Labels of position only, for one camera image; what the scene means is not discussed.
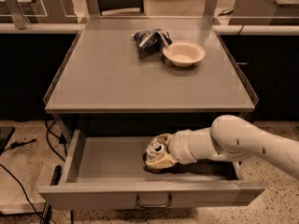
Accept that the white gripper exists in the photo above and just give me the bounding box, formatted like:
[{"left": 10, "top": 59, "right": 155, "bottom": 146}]
[{"left": 145, "top": 130, "right": 197, "bottom": 171}]

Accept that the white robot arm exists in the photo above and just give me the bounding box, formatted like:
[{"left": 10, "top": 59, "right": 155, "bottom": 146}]
[{"left": 145, "top": 115, "right": 299, "bottom": 179}]

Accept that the white round bowl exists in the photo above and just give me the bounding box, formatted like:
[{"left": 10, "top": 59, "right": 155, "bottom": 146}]
[{"left": 163, "top": 40, "right": 206, "bottom": 67}]

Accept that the crushed 7up soda can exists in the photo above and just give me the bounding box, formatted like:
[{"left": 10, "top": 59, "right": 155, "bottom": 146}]
[{"left": 145, "top": 138, "right": 166, "bottom": 161}]

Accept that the blue chip bag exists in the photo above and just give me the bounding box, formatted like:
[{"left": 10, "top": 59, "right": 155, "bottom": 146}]
[{"left": 133, "top": 28, "right": 172, "bottom": 54}]

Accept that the open grey top drawer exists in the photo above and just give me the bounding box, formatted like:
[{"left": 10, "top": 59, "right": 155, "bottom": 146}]
[{"left": 51, "top": 130, "right": 264, "bottom": 210}]

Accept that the black power strip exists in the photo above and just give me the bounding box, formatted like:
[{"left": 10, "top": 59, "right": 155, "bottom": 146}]
[{"left": 39, "top": 165, "right": 62, "bottom": 224}]

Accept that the black metal drawer handle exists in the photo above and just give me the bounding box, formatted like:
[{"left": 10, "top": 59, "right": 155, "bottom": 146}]
[{"left": 135, "top": 194, "right": 173, "bottom": 209}]

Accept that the grey cabinet with top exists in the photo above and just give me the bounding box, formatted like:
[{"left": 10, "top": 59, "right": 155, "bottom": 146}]
[{"left": 45, "top": 17, "right": 255, "bottom": 142}]

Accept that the black floor cable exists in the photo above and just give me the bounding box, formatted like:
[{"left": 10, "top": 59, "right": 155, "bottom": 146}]
[{"left": 0, "top": 163, "right": 45, "bottom": 221}]

